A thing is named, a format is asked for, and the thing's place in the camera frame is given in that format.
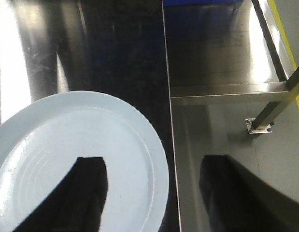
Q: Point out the blue plastic crate right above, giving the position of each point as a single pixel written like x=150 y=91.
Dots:
x=193 y=2

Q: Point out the steel lower table shelf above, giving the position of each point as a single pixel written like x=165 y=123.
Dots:
x=226 y=50

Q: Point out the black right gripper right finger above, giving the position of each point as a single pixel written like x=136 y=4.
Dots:
x=236 y=200

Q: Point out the steel table leg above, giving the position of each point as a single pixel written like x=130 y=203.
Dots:
x=264 y=121

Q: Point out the light blue plate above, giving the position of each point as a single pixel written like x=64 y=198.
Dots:
x=41 y=143

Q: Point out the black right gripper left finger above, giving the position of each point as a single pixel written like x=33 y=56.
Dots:
x=77 y=202

